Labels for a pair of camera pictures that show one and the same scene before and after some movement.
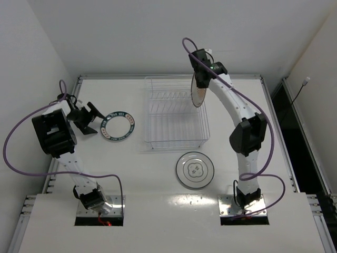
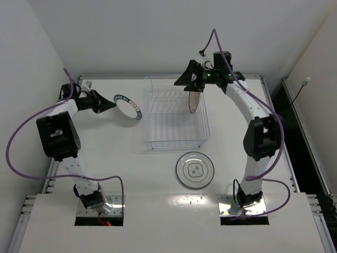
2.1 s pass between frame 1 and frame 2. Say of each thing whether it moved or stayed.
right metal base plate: stayed
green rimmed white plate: moved
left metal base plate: stayed
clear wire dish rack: stayed
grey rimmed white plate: stayed
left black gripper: moved
